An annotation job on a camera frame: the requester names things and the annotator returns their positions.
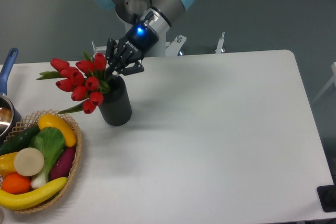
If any beige round disc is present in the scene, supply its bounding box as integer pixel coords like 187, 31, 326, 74
14, 147, 45, 177

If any dark grey ribbed vase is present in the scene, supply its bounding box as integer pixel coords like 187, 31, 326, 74
98, 76, 132, 126

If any yellow banana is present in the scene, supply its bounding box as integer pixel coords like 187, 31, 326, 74
1, 177, 68, 210

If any orange fruit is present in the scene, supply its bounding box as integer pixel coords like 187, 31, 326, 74
1, 173, 30, 195

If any red tulip bouquet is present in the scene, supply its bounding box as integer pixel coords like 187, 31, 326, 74
37, 52, 112, 114

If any purple eggplant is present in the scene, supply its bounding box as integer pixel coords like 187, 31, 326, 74
49, 147, 76, 180

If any white chair frame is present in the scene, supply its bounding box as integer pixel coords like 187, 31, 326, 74
312, 62, 335, 104

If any white table leg bracket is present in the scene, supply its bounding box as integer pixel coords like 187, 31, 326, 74
215, 32, 226, 54

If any yellow bell pepper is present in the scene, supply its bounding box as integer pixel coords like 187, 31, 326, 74
0, 152, 18, 177

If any blue handled saucepan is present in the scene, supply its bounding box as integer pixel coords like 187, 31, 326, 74
1, 48, 22, 144

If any green cucumber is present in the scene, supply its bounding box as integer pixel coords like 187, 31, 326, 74
1, 125, 40, 155

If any black device at edge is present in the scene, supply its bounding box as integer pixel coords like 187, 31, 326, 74
317, 185, 335, 212

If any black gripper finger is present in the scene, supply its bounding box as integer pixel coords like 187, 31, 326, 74
105, 38, 119, 77
113, 60, 144, 76

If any woven wicker basket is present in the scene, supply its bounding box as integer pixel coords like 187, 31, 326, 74
1, 110, 82, 214

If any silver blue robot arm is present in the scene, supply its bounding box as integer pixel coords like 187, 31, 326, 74
94, 0, 195, 76

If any green bok choy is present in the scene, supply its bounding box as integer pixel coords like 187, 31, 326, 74
29, 127, 65, 189

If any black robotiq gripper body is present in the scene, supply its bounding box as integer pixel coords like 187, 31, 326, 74
117, 6, 173, 70

